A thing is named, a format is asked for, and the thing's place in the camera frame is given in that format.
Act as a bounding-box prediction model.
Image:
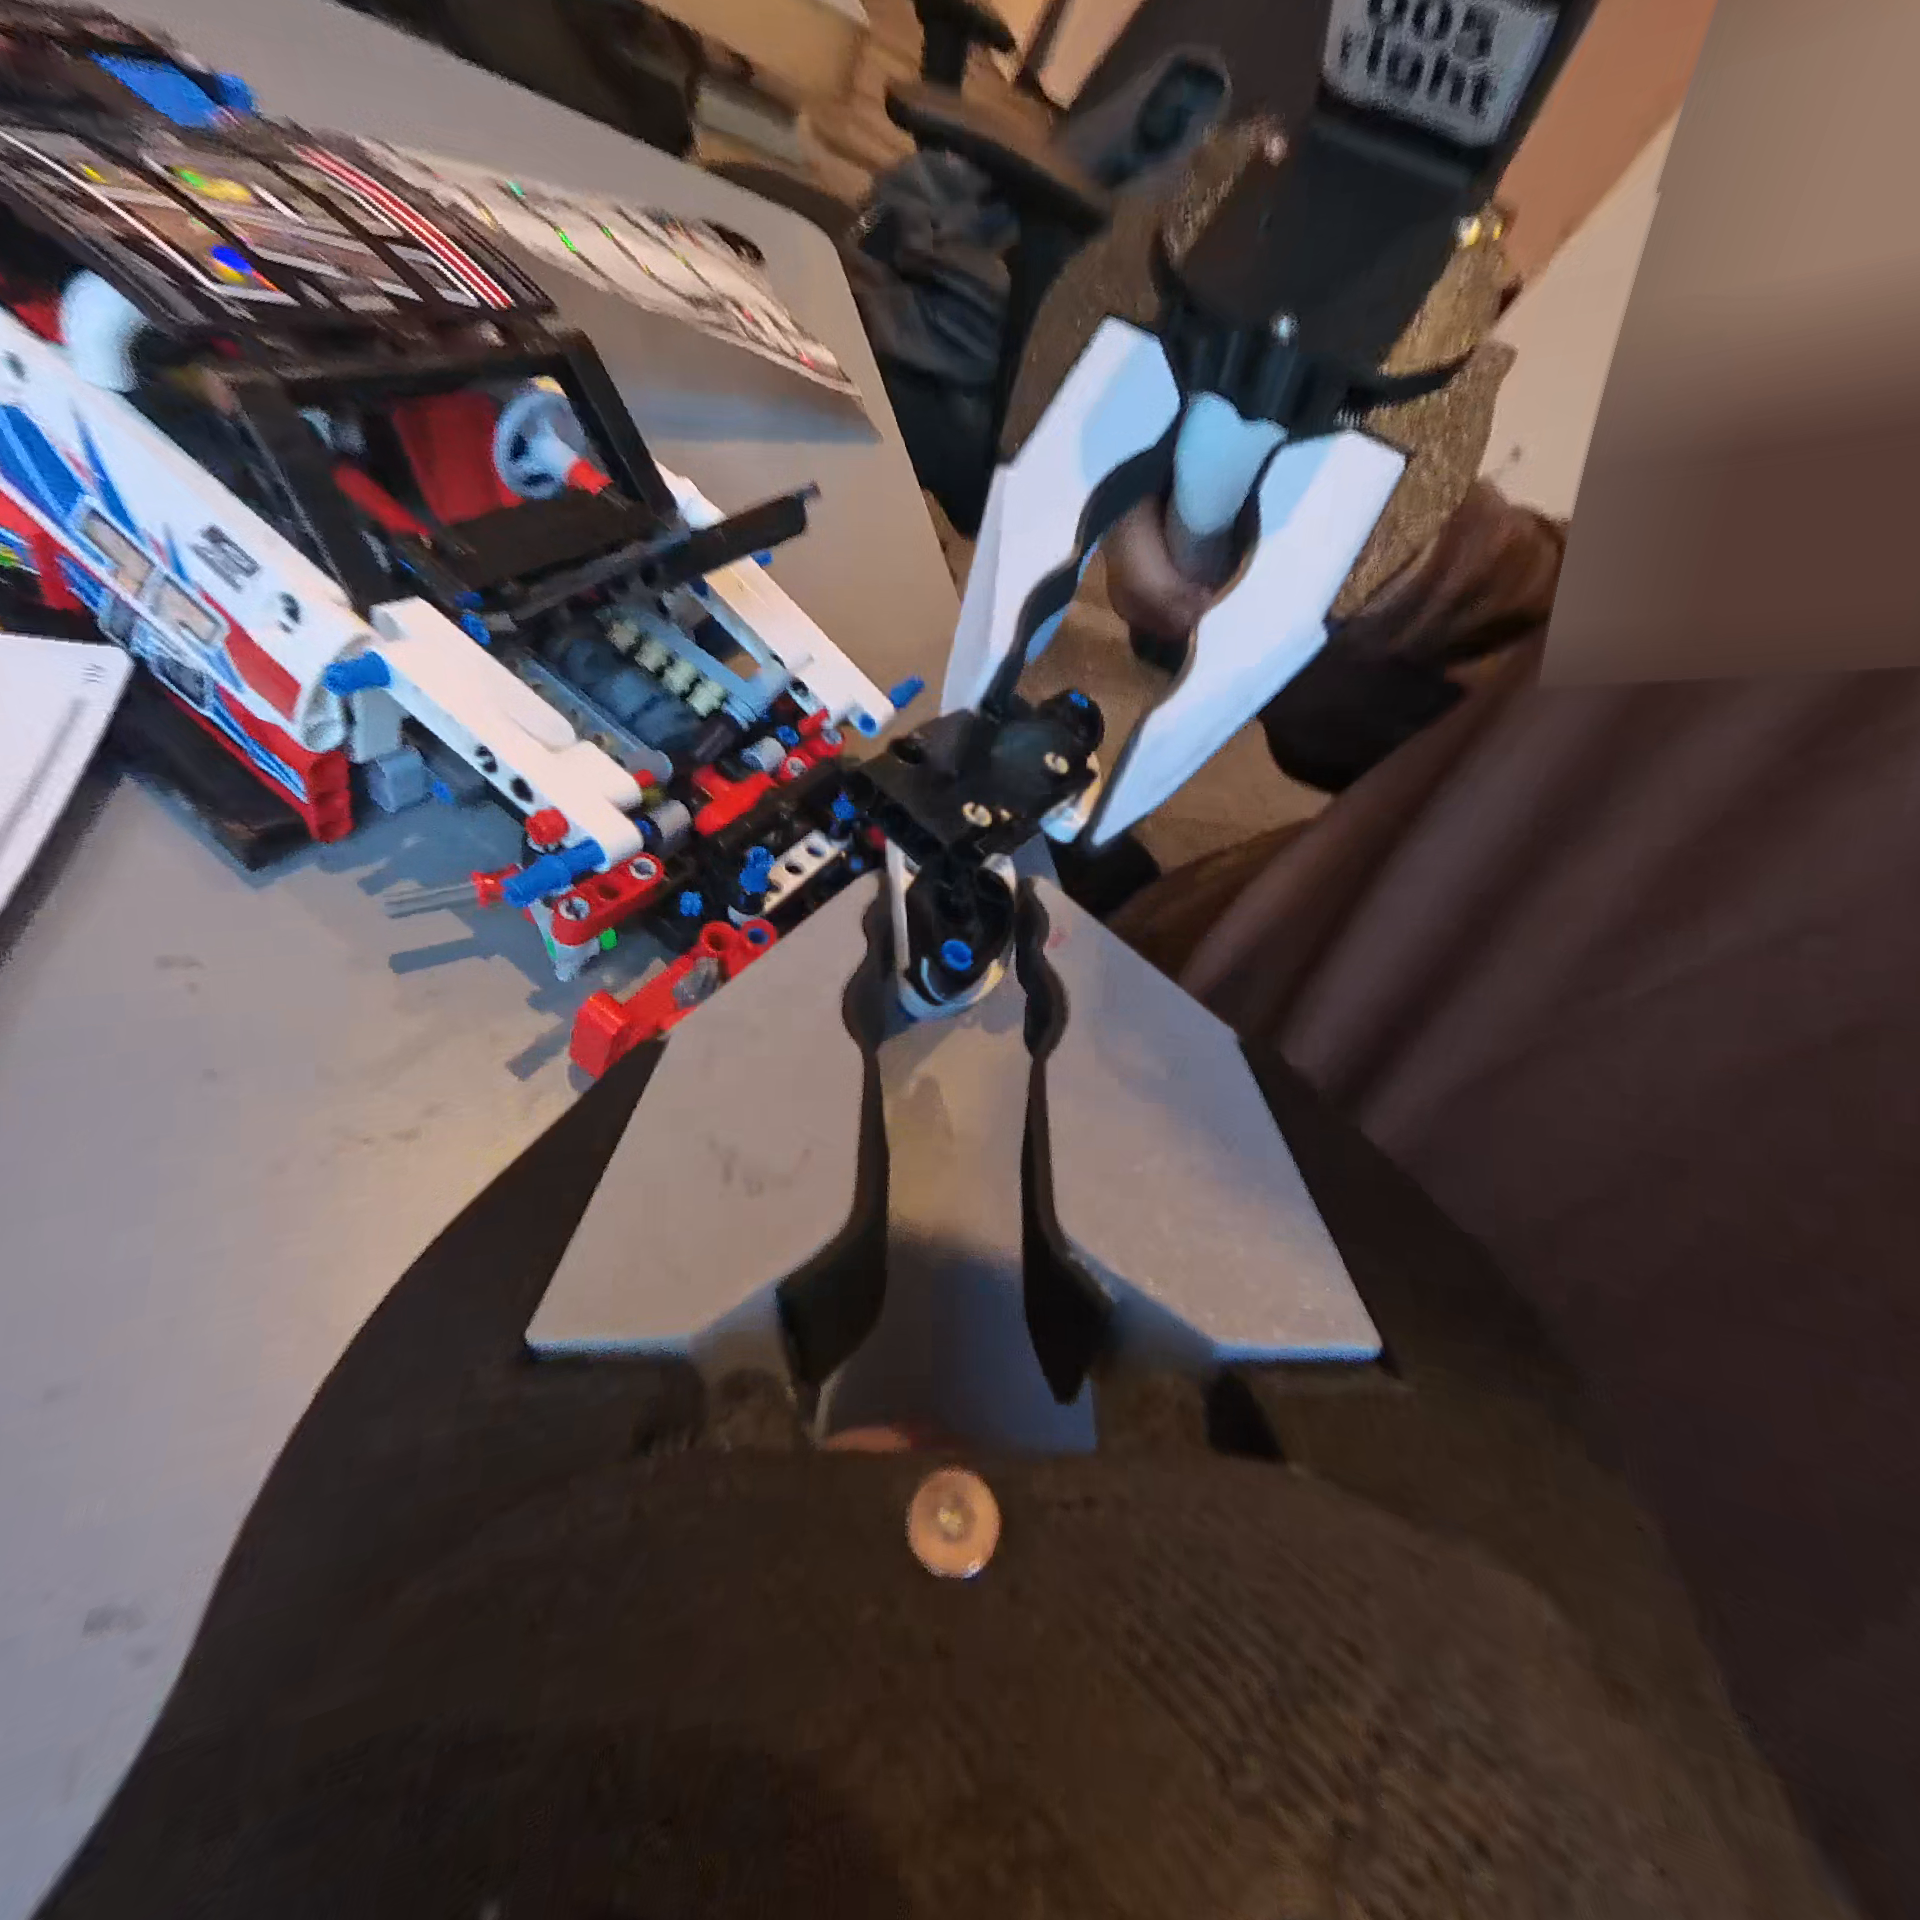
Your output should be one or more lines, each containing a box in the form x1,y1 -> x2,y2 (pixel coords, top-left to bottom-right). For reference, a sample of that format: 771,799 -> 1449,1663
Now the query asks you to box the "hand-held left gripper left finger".
526,872 -> 895,1394

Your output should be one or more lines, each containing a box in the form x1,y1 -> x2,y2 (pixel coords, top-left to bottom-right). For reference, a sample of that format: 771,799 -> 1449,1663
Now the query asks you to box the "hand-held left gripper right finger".
1018,872 -> 1386,1408

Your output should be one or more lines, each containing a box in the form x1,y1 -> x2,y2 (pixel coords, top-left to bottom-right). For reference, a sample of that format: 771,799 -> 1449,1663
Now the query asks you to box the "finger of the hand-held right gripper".
938,318 -> 1187,735
1084,427 -> 1414,848

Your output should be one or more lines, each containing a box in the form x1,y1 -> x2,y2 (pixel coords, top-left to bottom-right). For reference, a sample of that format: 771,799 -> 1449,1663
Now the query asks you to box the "black brick bumper assembly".
840,687 -> 1113,1024

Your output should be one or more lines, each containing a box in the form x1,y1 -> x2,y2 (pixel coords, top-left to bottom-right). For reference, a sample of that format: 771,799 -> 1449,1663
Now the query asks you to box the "brick toy race car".
0,0 -> 934,1080

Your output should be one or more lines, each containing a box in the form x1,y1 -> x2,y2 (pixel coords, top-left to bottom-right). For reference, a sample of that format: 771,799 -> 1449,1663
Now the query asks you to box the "grey desk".
0,0 -> 1105,1920

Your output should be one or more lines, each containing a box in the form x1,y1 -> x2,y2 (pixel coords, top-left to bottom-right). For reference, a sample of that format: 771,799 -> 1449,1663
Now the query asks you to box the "person's right hand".
1102,507 -> 1250,644

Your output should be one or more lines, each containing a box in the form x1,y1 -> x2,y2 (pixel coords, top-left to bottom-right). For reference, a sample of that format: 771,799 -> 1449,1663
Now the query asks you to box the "black office chair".
849,0 -> 1248,527

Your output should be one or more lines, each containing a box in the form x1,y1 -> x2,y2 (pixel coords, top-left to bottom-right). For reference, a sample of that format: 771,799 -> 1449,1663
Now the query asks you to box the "sticker sheet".
359,135 -> 864,400

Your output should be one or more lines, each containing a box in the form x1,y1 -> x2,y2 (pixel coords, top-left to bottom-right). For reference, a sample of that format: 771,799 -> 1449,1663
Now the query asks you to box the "person's brown clothing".
1119,496 -> 1920,1920

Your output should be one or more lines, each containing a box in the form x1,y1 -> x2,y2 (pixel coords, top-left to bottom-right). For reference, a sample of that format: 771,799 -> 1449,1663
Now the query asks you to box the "white instruction booklet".
0,631 -> 137,917

